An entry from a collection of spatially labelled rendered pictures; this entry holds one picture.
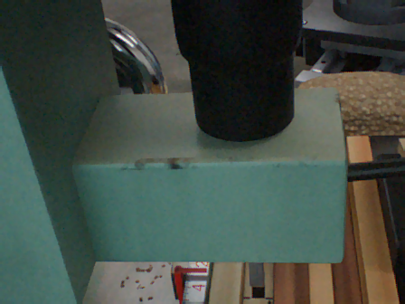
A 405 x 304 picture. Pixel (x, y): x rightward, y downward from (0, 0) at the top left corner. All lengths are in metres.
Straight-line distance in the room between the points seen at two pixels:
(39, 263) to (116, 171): 0.06
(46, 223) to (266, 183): 0.11
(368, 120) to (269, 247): 0.30
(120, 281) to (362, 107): 0.29
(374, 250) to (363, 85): 0.27
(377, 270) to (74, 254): 0.17
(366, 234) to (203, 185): 0.13
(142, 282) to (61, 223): 0.32
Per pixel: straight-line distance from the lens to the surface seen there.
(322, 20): 1.05
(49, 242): 0.31
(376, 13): 1.02
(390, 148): 0.60
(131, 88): 0.46
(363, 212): 0.42
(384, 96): 0.62
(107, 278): 0.64
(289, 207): 0.32
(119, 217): 0.34
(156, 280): 0.63
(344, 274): 0.41
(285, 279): 0.41
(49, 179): 0.29
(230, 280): 0.41
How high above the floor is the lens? 1.25
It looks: 35 degrees down
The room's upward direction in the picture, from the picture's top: 7 degrees counter-clockwise
